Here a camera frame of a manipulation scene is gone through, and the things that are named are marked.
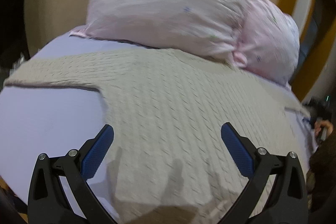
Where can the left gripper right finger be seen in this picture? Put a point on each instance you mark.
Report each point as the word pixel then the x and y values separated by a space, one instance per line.
pixel 287 201

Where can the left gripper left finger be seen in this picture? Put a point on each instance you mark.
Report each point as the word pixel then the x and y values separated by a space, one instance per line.
pixel 48 202

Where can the beige knit sweater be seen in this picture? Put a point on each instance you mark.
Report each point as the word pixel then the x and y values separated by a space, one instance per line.
pixel 167 162

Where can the person's hand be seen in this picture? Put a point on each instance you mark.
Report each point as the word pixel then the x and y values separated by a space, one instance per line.
pixel 321 125

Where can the lavender bed sheet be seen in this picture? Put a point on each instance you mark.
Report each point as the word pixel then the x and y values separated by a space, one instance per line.
pixel 55 122

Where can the pink floral pillow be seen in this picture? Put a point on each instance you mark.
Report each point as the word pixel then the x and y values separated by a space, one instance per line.
pixel 250 34

